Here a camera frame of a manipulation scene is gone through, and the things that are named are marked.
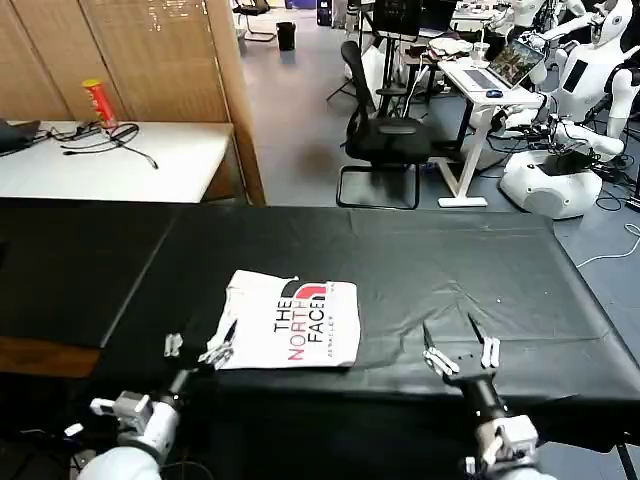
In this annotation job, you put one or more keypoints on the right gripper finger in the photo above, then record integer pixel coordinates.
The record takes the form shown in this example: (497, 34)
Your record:
(440, 361)
(489, 352)

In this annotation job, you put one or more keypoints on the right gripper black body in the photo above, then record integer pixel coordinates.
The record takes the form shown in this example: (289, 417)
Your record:
(472, 367)

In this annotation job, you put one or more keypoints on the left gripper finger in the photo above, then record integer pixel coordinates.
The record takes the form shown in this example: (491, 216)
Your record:
(217, 356)
(173, 345)

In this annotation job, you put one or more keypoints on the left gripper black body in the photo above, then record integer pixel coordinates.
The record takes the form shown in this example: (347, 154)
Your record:
(182, 380)

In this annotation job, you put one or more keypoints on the white t-shirt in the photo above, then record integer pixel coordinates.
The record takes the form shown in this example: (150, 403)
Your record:
(250, 300)

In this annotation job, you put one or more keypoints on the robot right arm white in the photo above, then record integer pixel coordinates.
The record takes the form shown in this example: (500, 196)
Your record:
(510, 445)

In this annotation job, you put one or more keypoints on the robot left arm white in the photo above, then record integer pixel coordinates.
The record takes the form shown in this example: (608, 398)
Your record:
(130, 450)

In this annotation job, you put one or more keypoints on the black table cover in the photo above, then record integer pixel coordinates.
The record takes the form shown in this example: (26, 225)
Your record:
(450, 260)

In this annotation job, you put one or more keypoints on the brown wooden board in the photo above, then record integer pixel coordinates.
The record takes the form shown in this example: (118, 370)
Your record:
(45, 356)

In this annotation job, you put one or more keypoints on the white side table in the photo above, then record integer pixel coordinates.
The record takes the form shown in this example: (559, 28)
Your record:
(125, 175)

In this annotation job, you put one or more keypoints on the black office chair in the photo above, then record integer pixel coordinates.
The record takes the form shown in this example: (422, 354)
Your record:
(390, 135)

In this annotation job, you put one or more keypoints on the red snack can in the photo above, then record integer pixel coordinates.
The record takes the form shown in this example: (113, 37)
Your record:
(102, 105)

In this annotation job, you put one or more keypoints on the blue computer mouse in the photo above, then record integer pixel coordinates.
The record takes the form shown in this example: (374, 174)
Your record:
(494, 93)

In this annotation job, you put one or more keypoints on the black flat pouch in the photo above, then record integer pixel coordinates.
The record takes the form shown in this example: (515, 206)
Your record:
(17, 135)

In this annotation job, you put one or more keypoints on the white standing desk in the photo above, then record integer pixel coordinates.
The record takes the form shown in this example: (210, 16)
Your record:
(480, 90)

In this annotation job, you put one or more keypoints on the open silver laptop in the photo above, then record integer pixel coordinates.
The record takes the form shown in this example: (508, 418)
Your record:
(510, 62)

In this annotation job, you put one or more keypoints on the white humanoid robot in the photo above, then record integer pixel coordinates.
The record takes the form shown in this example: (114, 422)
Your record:
(585, 75)

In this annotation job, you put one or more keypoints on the white cup with straw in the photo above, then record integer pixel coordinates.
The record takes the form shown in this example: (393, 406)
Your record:
(481, 52)

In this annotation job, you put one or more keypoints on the pile of clothes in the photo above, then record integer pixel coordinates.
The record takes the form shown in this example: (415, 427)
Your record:
(450, 47)

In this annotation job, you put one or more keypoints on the black waste bin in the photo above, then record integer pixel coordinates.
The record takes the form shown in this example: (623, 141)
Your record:
(286, 36)

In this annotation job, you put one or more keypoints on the black cantilever chair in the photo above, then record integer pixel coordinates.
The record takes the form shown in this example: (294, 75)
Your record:
(255, 10)

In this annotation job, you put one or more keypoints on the black monitor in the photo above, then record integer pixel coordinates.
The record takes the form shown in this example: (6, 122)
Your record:
(397, 17)

